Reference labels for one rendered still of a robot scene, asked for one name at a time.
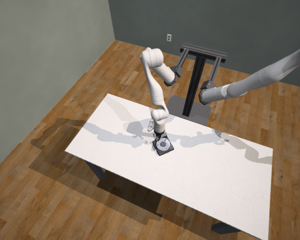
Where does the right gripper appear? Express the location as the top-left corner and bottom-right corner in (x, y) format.
(154, 130), (165, 141)

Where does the dark grey round boss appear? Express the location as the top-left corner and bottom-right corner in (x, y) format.
(160, 141), (166, 147)

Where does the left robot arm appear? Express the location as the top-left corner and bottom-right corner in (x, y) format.
(202, 49), (300, 103)

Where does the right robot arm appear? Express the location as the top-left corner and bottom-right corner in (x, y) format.
(140, 47), (175, 133)

